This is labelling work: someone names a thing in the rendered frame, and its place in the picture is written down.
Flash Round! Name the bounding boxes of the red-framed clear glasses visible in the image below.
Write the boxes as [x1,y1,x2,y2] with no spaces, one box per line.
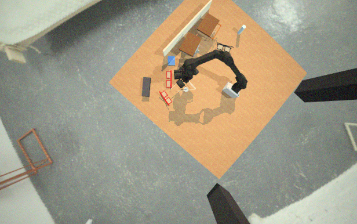
[160,91,172,105]

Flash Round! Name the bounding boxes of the cream curved panel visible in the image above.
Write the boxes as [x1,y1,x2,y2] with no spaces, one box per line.
[163,0,212,56]

